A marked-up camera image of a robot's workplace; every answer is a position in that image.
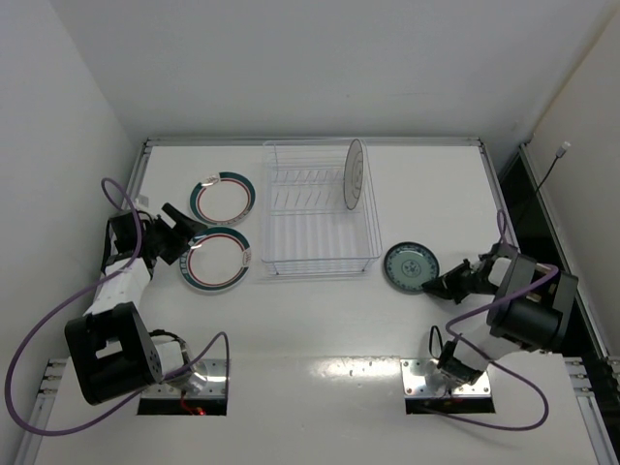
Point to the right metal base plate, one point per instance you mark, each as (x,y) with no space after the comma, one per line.
(422,379)

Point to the white wire dish rack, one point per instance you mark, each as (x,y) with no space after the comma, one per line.
(307,229)

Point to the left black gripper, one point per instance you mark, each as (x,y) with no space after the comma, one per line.
(168,237)

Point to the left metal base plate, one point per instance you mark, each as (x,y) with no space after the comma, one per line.
(207,379)

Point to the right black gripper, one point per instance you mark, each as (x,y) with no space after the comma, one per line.
(464,279)

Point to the metal base plate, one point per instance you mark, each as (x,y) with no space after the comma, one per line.
(422,379)
(207,379)

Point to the black wall cable white plug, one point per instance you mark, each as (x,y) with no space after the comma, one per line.
(559,154)

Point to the blue patterned green plate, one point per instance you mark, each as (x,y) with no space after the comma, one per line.
(408,265)

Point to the white plate with dark rim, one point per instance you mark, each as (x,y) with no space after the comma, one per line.
(353,174)

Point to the green red rimmed plate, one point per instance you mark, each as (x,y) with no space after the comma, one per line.
(217,260)
(224,199)

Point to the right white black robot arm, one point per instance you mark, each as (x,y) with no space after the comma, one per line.
(531,308)

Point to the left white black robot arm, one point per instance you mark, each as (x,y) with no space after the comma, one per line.
(112,350)

